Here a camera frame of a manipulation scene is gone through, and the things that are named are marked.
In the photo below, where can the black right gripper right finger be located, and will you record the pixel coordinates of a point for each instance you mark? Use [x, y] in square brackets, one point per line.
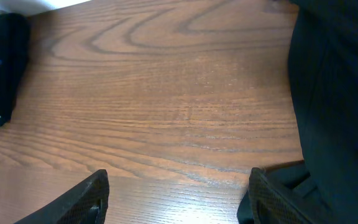
[271, 202]

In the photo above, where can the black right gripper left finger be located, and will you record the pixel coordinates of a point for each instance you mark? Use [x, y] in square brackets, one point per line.
[85, 203]

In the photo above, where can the dark navy folded clothes pile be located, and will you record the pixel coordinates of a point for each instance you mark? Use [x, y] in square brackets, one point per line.
[14, 56]

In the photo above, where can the black t-shirt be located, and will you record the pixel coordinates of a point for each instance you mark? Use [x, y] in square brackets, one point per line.
[323, 76]

